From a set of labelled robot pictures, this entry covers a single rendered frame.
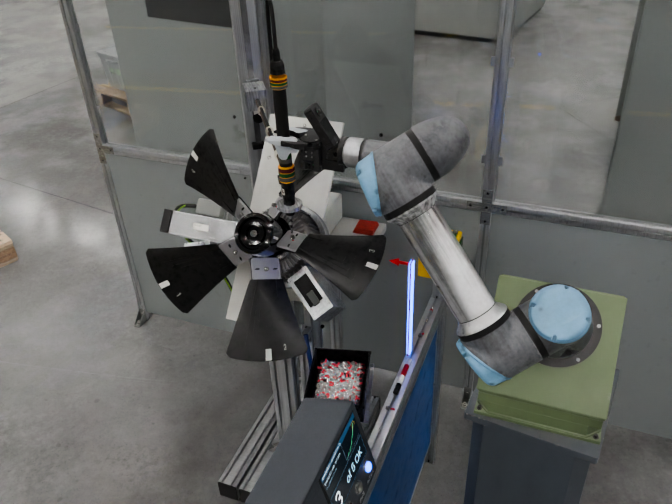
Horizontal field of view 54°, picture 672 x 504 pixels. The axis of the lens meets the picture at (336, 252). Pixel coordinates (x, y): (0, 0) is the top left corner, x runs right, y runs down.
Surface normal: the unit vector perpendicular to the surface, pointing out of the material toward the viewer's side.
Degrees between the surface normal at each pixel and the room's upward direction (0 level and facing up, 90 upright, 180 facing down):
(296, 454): 15
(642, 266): 90
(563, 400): 45
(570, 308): 40
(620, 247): 90
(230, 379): 0
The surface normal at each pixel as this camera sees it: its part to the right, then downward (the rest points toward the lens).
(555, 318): -0.17, -0.29
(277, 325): 0.36, -0.22
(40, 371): -0.04, -0.83
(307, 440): -0.28, -0.84
